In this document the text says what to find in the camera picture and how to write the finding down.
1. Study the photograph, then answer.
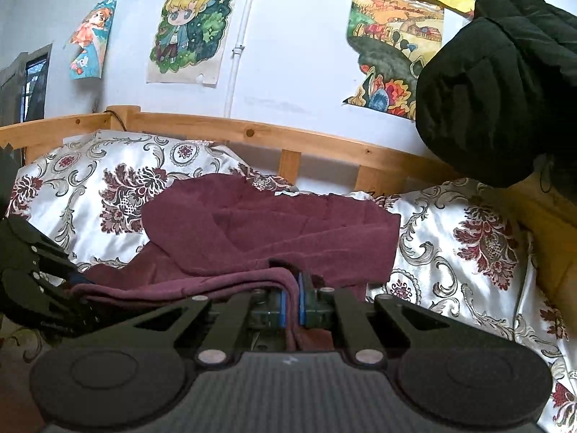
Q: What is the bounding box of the dark window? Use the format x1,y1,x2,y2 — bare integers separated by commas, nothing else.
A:
1,44,52,126

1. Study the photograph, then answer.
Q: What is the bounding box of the floral white bed cover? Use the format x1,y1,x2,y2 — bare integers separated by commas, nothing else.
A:
366,179,576,432

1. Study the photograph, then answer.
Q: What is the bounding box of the floral white pillow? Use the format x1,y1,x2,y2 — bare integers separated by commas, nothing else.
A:
7,130,295,271

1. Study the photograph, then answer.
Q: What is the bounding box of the white wall pipe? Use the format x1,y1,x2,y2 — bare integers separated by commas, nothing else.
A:
223,0,253,118

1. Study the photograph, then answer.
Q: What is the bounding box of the colourful landscape wall drawing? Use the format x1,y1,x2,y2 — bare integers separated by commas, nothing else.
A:
344,0,444,120

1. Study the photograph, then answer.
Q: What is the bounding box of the blond anime character drawing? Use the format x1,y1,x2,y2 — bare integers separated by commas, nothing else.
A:
147,0,235,86

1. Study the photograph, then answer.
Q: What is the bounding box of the orange haired girl drawing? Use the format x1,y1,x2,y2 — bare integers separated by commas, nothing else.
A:
69,0,116,79

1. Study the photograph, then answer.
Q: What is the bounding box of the maroon knit garment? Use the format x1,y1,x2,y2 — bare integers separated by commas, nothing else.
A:
71,174,401,351

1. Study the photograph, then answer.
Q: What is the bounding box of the black cable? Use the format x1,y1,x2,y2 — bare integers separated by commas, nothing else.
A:
102,108,128,134

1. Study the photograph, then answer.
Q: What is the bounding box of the black puffy jacket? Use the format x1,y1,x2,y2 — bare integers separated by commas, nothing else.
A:
416,0,576,196

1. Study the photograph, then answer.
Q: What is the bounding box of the wooden bed frame rail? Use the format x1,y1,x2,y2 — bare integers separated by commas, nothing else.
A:
1,106,576,331

